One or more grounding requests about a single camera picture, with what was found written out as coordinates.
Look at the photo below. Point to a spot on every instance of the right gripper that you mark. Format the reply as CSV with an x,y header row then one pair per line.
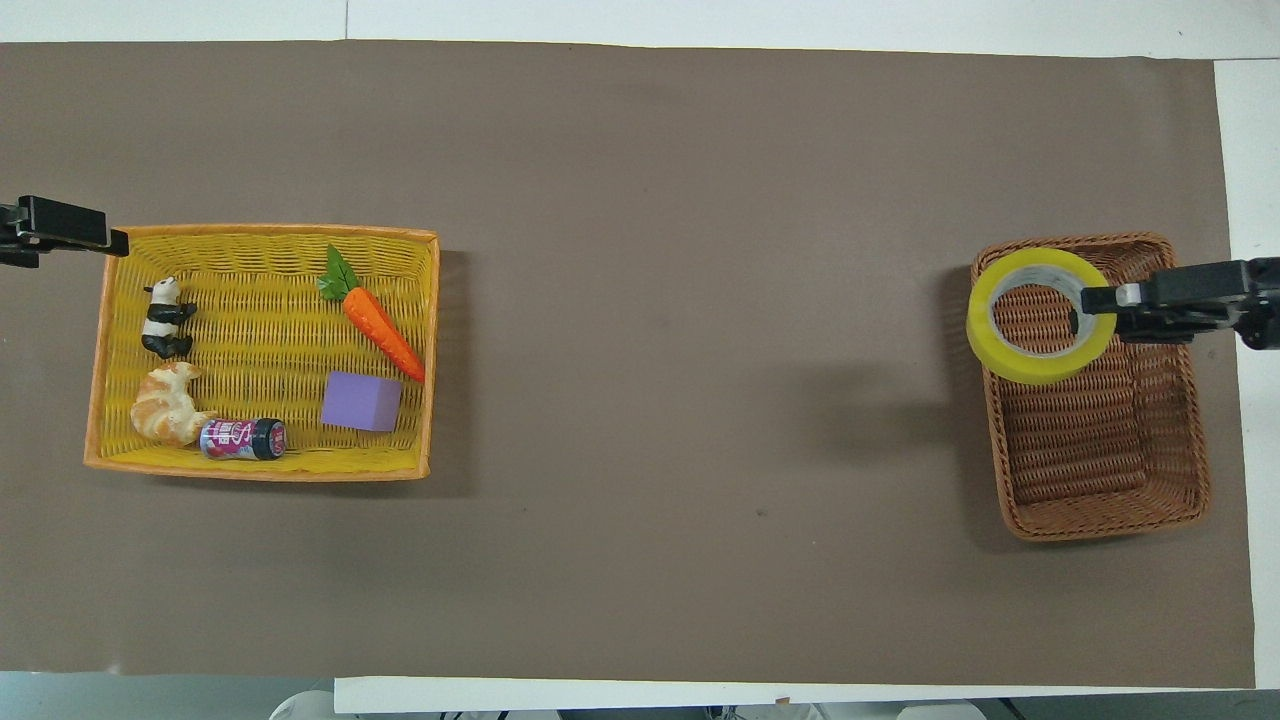
x,y
1264,300

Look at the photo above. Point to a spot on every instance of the yellow tape roll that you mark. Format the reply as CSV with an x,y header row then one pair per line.
x,y
1003,366

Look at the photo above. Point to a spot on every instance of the brown wicker basket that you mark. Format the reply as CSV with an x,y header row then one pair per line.
x,y
1090,450

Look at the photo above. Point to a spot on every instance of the yellow wicker basket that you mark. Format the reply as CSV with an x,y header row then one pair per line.
x,y
270,340

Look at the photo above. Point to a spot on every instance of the toy carrot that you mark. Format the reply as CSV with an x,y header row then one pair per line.
x,y
385,335

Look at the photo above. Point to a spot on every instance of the purple block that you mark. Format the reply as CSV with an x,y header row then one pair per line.
x,y
361,401

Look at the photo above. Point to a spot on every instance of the small pink can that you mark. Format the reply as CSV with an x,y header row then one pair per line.
x,y
240,439

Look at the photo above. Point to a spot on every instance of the panda figurine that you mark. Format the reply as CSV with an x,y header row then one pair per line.
x,y
163,320

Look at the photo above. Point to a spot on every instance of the toy croissant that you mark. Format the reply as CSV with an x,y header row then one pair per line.
x,y
165,405

